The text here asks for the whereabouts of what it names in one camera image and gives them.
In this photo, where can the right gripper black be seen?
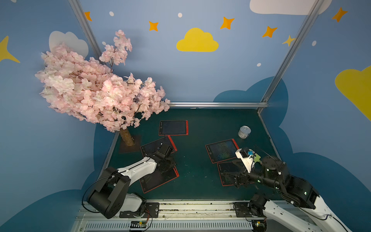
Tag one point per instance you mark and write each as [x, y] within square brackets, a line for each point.
[242, 178]

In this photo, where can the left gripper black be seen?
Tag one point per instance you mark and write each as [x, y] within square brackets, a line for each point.
[164, 151]

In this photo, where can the red tablet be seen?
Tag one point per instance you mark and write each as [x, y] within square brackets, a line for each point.
[150, 148]
[222, 151]
[157, 179]
[173, 127]
[228, 172]

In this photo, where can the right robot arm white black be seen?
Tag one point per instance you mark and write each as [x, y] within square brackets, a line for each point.
[296, 191]

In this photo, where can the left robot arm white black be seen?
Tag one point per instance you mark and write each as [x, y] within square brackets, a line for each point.
[109, 195]

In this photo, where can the right circuit board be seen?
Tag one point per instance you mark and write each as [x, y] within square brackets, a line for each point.
[259, 226]

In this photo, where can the circuit board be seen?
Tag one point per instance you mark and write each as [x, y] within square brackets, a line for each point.
[138, 226]
[259, 226]

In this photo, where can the silver tin can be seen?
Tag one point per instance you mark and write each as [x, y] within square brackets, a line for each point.
[244, 132]

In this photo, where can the left circuit board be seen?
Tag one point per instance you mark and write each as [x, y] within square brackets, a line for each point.
[138, 226]

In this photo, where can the pink cherry blossom tree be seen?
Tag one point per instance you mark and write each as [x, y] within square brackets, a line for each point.
[89, 90]

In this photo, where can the green garden fork wooden handle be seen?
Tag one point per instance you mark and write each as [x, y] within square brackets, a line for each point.
[257, 158]

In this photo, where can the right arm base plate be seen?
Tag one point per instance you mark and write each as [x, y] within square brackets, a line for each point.
[247, 210]

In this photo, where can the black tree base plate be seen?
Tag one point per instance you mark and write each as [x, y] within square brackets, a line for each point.
[128, 149]

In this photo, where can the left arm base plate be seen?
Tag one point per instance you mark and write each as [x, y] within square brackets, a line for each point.
[152, 209]

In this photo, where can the aluminium rail frame front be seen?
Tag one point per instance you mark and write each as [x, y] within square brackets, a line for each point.
[185, 216]

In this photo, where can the aluminium back rail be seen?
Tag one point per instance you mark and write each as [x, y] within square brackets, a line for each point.
[218, 104]

